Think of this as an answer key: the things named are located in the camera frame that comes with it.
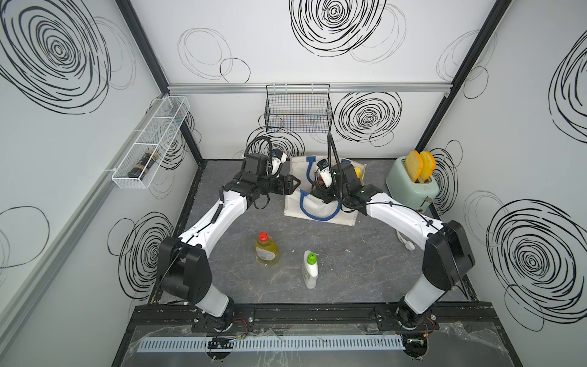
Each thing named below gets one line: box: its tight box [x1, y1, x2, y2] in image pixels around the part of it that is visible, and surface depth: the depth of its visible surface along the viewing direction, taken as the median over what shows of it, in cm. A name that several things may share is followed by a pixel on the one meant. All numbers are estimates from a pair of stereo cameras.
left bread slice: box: [405, 149, 424, 183], surface depth 93 cm
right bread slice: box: [419, 150, 437, 182], surface depth 92 cm
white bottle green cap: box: [302, 250, 319, 290], surface depth 72 cm
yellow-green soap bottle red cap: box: [254, 231, 279, 265], surface depth 79 cm
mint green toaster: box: [385, 155, 439, 213], surface depth 93 cm
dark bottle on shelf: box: [127, 149, 159, 181], surface depth 68 cm
